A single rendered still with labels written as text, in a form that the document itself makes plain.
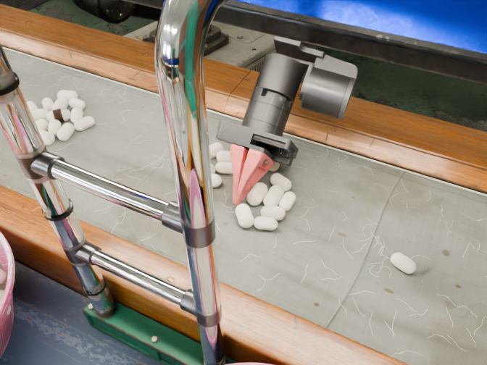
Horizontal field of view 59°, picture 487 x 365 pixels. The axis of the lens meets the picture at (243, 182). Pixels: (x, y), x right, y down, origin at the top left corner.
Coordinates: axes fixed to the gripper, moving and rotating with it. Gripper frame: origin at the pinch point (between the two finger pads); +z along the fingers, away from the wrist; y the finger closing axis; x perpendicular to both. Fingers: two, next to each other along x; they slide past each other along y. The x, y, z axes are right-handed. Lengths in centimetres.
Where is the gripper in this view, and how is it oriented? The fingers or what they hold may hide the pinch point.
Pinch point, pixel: (238, 198)
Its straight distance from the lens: 58.2
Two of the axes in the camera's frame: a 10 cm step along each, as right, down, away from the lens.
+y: 9.0, 3.0, -3.1
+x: 2.8, 1.3, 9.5
